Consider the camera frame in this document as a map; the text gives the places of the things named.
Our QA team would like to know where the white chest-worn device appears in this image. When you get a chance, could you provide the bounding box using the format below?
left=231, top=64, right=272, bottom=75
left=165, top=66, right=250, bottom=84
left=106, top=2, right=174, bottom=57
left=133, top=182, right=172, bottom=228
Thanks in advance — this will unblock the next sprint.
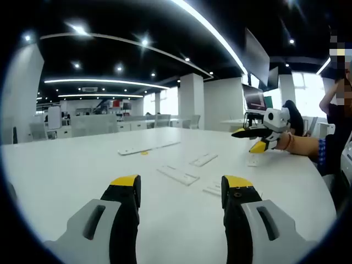
left=340, top=134, right=352, bottom=188

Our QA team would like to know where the small white socket holder cover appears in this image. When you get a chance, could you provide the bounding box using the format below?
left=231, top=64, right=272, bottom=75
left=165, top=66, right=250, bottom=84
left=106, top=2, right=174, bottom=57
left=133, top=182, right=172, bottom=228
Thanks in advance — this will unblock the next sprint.
left=247, top=153, right=261, bottom=168

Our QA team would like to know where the wide white plastic plate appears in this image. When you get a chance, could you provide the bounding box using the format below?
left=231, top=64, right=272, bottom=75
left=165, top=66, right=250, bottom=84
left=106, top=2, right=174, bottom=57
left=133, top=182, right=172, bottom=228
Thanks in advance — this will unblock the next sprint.
left=156, top=164, right=200, bottom=186

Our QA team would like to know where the white slotted socket holder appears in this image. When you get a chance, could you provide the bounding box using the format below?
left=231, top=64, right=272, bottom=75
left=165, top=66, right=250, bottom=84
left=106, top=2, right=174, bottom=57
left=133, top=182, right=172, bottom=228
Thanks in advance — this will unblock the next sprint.
left=202, top=180, right=224, bottom=196

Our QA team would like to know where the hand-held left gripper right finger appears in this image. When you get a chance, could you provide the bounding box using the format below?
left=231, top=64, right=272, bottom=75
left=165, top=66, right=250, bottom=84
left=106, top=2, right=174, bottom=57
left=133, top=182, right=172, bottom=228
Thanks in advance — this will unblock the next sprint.
left=221, top=175, right=320, bottom=264

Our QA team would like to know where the desk computer monitor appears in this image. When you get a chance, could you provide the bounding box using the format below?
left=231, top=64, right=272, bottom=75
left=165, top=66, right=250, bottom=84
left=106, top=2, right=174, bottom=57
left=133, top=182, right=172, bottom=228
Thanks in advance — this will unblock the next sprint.
left=242, top=84, right=266, bottom=112

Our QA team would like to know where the grey office chair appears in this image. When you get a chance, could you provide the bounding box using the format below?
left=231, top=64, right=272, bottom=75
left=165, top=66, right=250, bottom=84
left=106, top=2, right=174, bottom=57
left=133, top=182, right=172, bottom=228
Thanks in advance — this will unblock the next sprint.
left=189, top=114, right=201, bottom=130

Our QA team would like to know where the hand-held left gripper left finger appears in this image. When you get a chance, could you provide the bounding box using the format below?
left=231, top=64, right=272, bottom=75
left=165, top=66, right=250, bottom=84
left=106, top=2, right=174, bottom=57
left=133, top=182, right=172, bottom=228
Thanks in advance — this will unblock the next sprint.
left=43, top=174, right=141, bottom=264

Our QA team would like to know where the person's right hand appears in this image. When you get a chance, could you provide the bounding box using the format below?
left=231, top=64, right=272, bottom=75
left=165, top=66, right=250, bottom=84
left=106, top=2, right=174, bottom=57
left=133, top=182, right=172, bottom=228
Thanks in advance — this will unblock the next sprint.
left=278, top=132, right=290, bottom=151

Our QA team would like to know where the long thin ceiling light strip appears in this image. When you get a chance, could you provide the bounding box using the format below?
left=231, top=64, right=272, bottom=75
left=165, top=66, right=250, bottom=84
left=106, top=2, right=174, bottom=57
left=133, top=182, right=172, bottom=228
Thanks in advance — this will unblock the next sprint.
left=43, top=78, right=170, bottom=90

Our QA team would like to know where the grey mesh desk partition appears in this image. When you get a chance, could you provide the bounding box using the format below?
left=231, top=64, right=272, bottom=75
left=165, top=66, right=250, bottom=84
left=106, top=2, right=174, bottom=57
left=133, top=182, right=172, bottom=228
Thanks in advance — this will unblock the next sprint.
left=70, top=113, right=119, bottom=138

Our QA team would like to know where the small hanging dark screen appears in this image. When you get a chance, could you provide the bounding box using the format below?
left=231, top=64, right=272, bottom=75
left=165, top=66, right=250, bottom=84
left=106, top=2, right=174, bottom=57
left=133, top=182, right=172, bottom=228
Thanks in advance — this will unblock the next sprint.
left=268, top=67, right=280, bottom=89

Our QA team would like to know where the long white plastic strip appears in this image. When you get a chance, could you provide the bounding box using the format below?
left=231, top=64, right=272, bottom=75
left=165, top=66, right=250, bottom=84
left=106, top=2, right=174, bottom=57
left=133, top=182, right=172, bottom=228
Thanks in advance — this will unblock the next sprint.
left=117, top=141, right=182, bottom=156

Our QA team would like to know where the large hanging dark screen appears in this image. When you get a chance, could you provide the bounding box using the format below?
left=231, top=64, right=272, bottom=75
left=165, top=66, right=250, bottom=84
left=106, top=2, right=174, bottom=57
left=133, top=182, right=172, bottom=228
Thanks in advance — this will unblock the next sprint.
left=244, top=27, right=271, bottom=86

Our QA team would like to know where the white standing whiteboard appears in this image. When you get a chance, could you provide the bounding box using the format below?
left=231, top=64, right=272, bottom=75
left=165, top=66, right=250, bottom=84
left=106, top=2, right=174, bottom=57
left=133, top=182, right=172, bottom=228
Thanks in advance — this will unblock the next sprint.
left=47, top=106, right=62, bottom=130

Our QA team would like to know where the wide curved ceiling light strip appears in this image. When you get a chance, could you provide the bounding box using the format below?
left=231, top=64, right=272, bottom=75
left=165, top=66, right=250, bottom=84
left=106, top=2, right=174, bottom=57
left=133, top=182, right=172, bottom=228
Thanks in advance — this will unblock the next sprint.
left=170, top=0, right=249, bottom=75

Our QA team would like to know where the white rectangular plastic plate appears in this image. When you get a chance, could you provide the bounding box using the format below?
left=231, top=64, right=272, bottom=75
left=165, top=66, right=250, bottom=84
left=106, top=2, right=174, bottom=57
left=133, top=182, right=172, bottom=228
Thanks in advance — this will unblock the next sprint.
left=189, top=153, right=218, bottom=167

